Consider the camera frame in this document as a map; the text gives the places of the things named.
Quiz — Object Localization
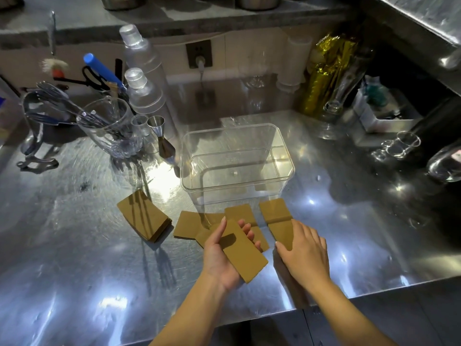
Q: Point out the person's left hand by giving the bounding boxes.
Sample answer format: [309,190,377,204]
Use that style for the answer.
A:
[202,217,263,291]

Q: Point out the person's right hand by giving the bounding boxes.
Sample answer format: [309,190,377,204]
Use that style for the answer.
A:
[275,219,331,293]

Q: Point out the brown cardboard cup sleeve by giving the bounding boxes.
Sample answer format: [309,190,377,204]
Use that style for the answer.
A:
[173,210,224,250]
[218,219,269,284]
[224,204,270,253]
[259,198,295,252]

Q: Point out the person's right forearm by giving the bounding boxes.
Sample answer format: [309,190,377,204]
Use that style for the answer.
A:
[309,277,397,346]

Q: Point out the person's left forearm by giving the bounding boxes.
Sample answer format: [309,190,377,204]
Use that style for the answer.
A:
[149,273,235,346]

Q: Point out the clear plastic container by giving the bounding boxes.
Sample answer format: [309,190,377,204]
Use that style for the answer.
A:
[180,123,296,206]

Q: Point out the stack of brown sleeves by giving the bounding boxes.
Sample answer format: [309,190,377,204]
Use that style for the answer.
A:
[116,189,173,244]

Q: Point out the steel jigger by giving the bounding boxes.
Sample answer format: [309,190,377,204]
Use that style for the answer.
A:
[147,115,176,160]

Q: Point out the small clear shot glass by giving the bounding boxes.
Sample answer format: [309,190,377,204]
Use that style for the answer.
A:
[131,114,160,154]

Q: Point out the small glass cup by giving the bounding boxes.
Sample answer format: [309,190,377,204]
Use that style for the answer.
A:
[371,130,422,162]

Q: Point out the white plastic tray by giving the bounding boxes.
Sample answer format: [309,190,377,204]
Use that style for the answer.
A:
[352,78,423,134]

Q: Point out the glass mixing pitcher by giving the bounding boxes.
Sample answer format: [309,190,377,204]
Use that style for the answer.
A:
[77,97,143,159]

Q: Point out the round glass carafe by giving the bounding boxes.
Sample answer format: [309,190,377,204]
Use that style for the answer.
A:
[426,140,461,183]

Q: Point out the short clear plastic bottle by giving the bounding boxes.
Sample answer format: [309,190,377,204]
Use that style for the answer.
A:
[124,68,179,141]

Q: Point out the clear stemmed glass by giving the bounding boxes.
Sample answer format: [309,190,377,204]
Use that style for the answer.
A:
[322,50,375,116]

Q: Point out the teal item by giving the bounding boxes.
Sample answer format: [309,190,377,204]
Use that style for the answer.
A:
[364,84,389,108]

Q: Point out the gold foil bag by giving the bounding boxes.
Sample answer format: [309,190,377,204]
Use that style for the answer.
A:
[302,32,361,117]

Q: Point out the clear wine glass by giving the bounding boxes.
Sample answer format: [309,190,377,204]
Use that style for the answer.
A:
[238,49,271,89]

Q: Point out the white power plug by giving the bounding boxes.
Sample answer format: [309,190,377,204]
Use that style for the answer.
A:
[195,56,207,83]

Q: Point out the stack of white cups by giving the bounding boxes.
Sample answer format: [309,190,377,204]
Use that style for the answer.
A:
[276,34,313,93]

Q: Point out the tall clear plastic bottle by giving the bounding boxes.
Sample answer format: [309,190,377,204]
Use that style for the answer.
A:
[119,24,170,94]

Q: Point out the bundle of metal bar utensils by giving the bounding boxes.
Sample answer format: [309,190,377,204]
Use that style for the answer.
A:
[35,81,125,138]

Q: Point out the black scissors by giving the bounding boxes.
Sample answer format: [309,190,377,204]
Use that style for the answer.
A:
[54,58,124,93]

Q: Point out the metal utensil stand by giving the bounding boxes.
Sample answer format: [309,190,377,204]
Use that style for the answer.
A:
[16,89,60,174]

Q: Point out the grey back ledge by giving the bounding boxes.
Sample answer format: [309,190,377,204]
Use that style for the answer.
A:
[0,0,355,51]

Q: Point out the steel pot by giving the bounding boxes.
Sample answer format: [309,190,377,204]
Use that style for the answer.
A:
[99,0,147,11]
[235,0,282,11]

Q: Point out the hanging bottle brush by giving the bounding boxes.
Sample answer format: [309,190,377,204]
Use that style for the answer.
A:
[41,11,70,80]

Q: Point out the steel overhead shelf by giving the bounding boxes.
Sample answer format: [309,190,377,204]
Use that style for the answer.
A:
[362,0,461,96]

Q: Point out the wall power socket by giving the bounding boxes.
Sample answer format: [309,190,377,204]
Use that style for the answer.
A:
[185,40,213,69]

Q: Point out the blue handled tool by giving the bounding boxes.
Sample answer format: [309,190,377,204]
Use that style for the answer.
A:
[83,53,127,92]

